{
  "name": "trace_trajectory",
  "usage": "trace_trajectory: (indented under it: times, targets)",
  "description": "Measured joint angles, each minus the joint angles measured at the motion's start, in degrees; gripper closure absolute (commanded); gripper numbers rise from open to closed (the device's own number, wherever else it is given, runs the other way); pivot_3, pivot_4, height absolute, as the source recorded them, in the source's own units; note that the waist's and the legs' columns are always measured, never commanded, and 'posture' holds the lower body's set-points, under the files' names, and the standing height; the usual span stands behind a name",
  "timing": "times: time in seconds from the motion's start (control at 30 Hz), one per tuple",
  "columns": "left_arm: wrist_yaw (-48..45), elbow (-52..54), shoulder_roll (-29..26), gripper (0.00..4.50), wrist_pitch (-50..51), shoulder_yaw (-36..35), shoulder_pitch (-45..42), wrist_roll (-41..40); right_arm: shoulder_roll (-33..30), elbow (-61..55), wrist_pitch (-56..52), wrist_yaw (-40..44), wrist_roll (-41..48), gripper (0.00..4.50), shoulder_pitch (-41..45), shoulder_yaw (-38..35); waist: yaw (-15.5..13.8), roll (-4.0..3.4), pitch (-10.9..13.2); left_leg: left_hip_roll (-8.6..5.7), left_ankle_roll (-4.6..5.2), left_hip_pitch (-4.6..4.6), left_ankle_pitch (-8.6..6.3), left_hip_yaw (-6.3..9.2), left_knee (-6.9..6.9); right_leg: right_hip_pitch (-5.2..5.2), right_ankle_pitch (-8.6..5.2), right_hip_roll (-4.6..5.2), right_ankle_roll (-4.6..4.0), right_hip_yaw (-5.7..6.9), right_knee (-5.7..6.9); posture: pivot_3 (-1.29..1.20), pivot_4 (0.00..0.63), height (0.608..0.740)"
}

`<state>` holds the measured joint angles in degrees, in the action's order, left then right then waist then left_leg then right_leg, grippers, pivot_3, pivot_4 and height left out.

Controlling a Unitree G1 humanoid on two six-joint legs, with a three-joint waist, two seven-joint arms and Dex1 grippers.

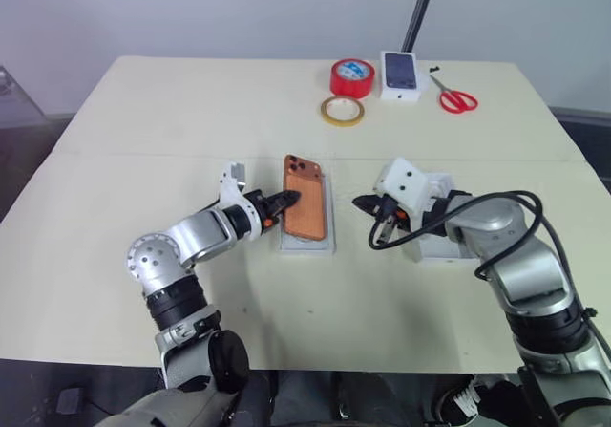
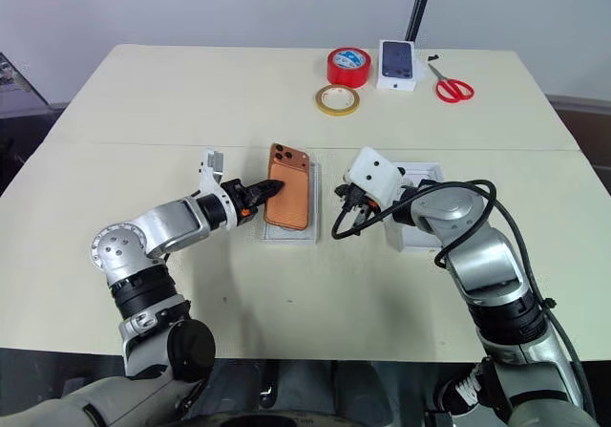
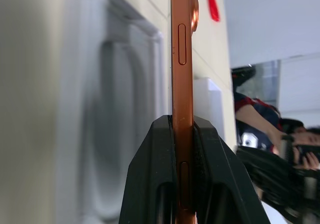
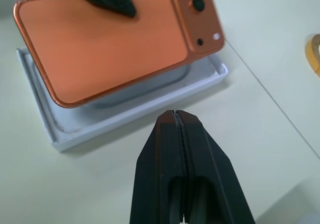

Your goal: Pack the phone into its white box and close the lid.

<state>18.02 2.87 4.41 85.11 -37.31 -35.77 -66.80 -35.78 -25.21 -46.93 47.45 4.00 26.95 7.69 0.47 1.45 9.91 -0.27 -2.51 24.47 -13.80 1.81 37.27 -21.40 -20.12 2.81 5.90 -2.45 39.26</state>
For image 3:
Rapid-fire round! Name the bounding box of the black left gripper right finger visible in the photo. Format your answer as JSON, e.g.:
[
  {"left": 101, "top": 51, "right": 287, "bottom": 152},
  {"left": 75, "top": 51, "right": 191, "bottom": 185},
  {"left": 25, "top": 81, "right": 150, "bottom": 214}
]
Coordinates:
[{"left": 190, "top": 115, "right": 271, "bottom": 224}]

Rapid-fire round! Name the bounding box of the small white box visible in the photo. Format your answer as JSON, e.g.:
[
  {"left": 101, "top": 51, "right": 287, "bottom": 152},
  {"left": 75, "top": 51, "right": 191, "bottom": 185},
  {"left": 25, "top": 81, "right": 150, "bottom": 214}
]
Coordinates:
[{"left": 192, "top": 76, "right": 224, "bottom": 141}]

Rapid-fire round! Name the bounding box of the red hanging tassel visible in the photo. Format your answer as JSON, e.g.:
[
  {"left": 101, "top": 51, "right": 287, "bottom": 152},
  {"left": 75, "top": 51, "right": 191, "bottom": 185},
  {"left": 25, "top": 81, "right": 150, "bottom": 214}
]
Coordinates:
[{"left": 206, "top": 0, "right": 222, "bottom": 23}]

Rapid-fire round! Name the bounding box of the orange smartphone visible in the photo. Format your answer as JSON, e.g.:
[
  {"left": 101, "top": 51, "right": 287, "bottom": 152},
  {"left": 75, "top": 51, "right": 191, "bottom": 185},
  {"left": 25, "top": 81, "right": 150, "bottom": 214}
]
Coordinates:
[{"left": 170, "top": 0, "right": 200, "bottom": 224}]

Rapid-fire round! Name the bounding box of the white phone box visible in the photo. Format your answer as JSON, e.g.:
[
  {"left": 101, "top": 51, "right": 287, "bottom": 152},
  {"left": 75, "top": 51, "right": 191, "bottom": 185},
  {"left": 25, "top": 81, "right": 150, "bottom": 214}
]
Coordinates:
[{"left": 56, "top": 0, "right": 166, "bottom": 224}]

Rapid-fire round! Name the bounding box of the person in dark clothes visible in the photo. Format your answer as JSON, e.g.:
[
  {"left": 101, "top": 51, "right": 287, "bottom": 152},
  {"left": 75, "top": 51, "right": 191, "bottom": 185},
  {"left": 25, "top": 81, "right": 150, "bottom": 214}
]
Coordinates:
[{"left": 234, "top": 91, "right": 320, "bottom": 218}]

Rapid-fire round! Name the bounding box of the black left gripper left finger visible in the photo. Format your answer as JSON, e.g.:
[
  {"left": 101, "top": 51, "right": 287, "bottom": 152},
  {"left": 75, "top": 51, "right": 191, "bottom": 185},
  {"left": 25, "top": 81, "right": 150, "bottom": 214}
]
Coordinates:
[{"left": 118, "top": 114, "right": 181, "bottom": 224}]

